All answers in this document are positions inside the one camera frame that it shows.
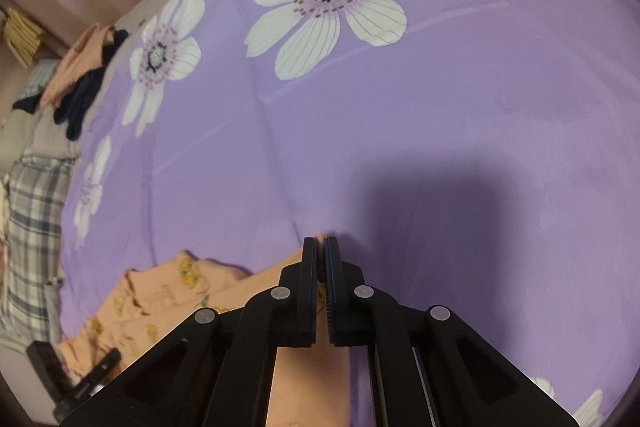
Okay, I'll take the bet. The plaid pillow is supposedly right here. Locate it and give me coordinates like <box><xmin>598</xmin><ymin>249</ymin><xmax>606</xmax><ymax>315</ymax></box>
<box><xmin>1</xmin><ymin>155</ymin><xmax>74</xmax><ymax>346</ymax></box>

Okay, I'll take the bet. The grey blanket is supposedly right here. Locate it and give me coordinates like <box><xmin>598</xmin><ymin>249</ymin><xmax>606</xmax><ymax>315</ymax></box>
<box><xmin>1</xmin><ymin>108</ymin><xmax>80</xmax><ymax>171</ymax></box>

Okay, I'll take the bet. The dark navy garment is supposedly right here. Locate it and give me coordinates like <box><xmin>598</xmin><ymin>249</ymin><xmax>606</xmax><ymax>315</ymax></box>
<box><xmin>12</xmin><ymin>27</ymin><xmax>129</xmax><ymax>142</ymax></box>

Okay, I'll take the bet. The purple floral bed sheet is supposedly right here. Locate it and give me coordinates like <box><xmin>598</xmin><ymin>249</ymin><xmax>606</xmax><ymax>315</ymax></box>
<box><xmin>60</xmin><ymin>0</ymin><xmax>639</xmax><ymax>426</ymax></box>

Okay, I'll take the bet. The pink folded garment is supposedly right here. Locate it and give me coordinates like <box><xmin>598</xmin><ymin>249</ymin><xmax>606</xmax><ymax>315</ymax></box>
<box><xmin>39</xmin><ymin>23</ymin><xmax>115</xmax><ymax>108</ymax></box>

